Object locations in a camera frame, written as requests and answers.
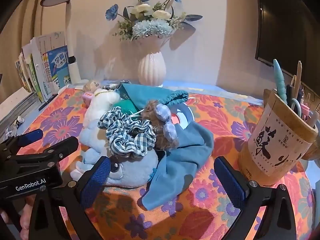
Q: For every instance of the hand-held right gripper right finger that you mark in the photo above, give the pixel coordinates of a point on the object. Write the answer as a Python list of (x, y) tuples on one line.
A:
[(228, 180)]

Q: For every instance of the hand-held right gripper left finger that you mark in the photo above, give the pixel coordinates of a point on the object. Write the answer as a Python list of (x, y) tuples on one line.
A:
[(96, 177)]

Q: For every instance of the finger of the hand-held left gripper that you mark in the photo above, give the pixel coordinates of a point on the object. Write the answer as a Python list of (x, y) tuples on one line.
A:
[(28, 136), (62, 145)]

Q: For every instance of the blue bunny plush toy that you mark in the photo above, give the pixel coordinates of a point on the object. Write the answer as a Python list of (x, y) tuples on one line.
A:
[(135, 170)]

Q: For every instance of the green plaid scrunchie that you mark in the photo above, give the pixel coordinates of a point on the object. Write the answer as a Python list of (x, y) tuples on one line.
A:
[(125, 142)]

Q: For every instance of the small blond doll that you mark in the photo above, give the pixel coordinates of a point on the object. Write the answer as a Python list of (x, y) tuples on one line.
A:
[(91, 85)]

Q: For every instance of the brown furry plush toy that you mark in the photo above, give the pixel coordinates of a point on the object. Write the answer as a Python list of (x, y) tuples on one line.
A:
[(150, 110)]

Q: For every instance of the person's left hand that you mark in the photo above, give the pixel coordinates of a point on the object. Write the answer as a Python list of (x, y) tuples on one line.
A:
[(26, 220)]

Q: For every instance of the grey paper stack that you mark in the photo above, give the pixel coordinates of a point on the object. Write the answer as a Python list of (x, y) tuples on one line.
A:
[(22, 107)]

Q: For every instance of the black pen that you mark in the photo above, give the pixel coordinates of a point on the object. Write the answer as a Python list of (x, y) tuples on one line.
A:
[(48, 101)]

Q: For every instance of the pink cube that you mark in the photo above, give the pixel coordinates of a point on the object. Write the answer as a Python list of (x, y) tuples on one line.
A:
[(88, 99)]

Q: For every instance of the orange floral table mat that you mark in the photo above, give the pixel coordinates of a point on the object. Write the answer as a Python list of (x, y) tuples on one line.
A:
[(200, 227)]

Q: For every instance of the bamboo pen holder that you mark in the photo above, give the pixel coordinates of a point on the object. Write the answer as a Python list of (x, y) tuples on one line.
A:
[(270, 140)]

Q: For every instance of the row of standing books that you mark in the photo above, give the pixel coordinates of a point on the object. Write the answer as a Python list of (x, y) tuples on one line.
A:
[(55, 70)]

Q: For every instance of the white desk lamp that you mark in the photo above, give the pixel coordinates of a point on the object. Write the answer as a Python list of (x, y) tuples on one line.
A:
[(73, 67)]

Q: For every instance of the bunch of pens and pencils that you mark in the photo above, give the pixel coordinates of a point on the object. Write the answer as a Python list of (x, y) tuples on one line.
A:
[(280, 85)]

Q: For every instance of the white ribbed vase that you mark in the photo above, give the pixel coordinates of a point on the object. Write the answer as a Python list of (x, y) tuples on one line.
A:
[(151, 67)]

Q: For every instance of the blue and white artificial flowers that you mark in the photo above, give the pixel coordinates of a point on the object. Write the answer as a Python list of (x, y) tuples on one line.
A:
[(147, 27)]

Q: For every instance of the black wall television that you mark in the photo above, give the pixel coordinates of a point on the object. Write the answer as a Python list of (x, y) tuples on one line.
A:
[(287, 17)]

